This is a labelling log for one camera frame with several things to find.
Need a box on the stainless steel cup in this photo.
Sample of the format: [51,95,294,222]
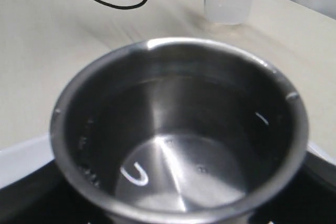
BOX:
[49,37,309,223]

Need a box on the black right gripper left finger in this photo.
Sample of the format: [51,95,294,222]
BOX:
[0,162,111,224]

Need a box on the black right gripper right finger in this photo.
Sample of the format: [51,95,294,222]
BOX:
[244,151,335,223]

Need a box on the white plastic tray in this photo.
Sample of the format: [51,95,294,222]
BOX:
[1,133,335,189]

